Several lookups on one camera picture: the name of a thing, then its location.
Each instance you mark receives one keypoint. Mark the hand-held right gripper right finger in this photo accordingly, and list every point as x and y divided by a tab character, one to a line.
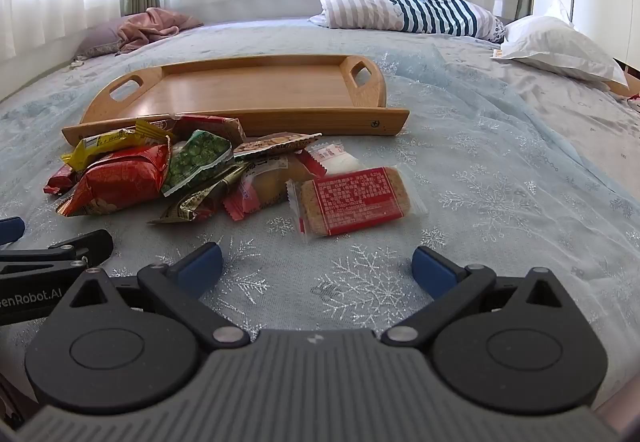
435	272

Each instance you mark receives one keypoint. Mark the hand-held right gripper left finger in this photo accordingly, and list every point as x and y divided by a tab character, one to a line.
200	267

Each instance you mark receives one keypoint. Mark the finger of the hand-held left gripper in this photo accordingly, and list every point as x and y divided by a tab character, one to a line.
11	229
85	247

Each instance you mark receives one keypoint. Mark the gold foil snack packet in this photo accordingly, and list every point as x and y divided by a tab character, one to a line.
200	199

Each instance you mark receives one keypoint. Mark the dark red chocolate bar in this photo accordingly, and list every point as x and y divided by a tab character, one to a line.
60	179

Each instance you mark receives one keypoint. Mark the large red snack packet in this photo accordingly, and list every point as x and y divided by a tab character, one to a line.
120	177

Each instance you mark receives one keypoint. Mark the small cake clear packet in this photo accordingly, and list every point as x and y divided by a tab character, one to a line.
265	187

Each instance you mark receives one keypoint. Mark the yellow snack packet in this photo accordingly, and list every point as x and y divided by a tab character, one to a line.
100	144

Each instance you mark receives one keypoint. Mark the red label cracker packet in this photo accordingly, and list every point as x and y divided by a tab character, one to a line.
355	202

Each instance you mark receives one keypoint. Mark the green pea snack packet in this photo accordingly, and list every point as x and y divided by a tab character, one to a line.
197	156

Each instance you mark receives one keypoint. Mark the red label nut brittle packet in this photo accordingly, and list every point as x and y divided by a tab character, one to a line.
210	124

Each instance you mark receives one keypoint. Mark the brown peanut snack packet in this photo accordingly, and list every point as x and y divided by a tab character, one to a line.
275	143

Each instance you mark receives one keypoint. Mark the clear red print candy packet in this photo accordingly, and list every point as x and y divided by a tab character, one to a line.
335	161

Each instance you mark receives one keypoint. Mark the wooden tray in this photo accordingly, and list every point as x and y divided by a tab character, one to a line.
250	86

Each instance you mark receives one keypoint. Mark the snowflake pale blue blanket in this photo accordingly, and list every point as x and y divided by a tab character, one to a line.
475	171

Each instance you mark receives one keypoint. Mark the grey floral bed sheet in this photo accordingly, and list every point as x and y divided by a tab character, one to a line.
575	121

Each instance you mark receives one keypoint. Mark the purple pillow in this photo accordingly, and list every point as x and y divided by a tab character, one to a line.
97	39

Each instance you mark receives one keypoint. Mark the pink crumpled cloth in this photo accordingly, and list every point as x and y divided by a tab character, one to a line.
155	26

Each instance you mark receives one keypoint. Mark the white pillow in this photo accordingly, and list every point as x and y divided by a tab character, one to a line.
550	44

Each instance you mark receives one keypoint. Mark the small red item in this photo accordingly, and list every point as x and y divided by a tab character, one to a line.
633	100

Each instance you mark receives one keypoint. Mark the striped pillow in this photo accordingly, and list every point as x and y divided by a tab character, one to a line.
400	11

